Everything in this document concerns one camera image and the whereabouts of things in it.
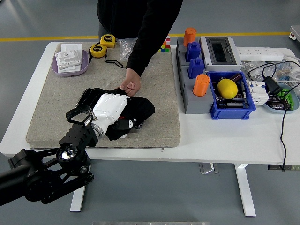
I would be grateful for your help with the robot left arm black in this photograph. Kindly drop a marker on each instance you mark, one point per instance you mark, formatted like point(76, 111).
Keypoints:
point(47, 182)

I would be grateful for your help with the silver floor plate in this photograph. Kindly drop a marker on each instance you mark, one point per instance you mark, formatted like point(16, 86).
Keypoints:
point(208, 168)

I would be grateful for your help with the green terminal blocks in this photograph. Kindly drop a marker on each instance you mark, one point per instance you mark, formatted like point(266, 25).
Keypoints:
point(284, 92)

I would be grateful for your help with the black power adapter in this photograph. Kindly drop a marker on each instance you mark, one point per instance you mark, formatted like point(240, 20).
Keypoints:
point(273, 85)

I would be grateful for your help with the white table leg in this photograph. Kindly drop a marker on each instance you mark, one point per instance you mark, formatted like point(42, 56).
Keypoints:
point(245, 187)
point(78, 199)

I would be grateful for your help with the yellow lemon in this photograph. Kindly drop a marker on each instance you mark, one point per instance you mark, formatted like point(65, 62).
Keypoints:
point(227, 88)

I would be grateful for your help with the blue plastic bin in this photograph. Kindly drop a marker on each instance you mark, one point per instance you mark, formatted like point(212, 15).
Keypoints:
point(229, 114)

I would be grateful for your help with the clear plastic bag of screws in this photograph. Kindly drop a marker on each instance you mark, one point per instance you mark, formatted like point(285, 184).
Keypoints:
point(124, 50)

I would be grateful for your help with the yellow tape measure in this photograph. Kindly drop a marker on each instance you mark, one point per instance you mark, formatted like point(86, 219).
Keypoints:
point(107, 41)
point(98, 50)

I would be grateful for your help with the grey block holder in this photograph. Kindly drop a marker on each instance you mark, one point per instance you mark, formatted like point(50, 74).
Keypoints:
point(197, 105)
point(181, 57)

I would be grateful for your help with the white power strip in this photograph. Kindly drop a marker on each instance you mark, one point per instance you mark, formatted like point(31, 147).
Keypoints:
point(257, 54)

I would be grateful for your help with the orange cylinder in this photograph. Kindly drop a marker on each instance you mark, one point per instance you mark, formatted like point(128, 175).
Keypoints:
point(200, 85)
point(189, 36)

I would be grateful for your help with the white circuit breaker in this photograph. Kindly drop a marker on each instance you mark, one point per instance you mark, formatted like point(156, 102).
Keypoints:
point(257, 92)

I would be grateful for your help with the white trolley with wheel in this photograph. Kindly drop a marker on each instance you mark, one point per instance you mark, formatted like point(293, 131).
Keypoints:
point(295, 31)

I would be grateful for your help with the black table control panel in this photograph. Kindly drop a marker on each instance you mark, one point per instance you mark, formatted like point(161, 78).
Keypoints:
point(293, 167)

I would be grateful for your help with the purple tray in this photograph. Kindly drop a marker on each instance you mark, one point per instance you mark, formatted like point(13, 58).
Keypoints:
point(84, 61)

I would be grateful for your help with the black circuit boards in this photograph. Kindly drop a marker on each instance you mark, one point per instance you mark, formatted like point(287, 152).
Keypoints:
point(234, 104)

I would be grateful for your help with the brown cylindrical capacitor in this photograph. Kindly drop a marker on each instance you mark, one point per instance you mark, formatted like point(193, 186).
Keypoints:
point(235, 77)

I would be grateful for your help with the grey distribution box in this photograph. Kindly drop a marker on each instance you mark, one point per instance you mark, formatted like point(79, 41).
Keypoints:
point(206, 63)

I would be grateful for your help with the clear plastic bags of parts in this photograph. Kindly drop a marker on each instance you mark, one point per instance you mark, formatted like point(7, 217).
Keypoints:
point(255, 66)

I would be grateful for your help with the dark electronic components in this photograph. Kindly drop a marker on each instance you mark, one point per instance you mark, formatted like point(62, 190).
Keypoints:
point(277, 104)

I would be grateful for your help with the grey-brown mat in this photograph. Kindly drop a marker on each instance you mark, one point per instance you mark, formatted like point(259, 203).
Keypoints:
point(164, 122)

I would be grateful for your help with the black glossy panel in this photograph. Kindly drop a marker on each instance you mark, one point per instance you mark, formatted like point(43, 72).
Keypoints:
point(87, 97)

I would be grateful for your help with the blue block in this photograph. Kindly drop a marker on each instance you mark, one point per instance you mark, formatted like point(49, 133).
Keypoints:
point(193, 51)
point(196, 69)

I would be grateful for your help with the person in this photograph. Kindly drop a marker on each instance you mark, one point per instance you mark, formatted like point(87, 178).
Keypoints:
point(117, 16)

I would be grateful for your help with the person's left hand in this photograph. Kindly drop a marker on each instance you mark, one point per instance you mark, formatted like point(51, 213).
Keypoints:
point(132, 79)

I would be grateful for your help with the colourful puzzle cube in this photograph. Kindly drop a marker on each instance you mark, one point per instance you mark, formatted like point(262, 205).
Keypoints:
point(165, 45)

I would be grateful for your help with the white switch plate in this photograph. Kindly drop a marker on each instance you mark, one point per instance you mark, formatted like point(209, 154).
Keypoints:
point(70, 47)
point(68, 59)
point(75, 68)

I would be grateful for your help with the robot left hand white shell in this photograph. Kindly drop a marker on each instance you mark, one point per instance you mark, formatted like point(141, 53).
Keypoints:
point(109, 107)

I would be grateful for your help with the black rag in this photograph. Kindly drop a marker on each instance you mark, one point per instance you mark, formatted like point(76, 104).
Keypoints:
point(143, 107)

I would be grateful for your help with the light blue dish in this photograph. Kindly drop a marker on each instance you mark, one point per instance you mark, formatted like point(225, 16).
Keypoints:
point(281, 111)

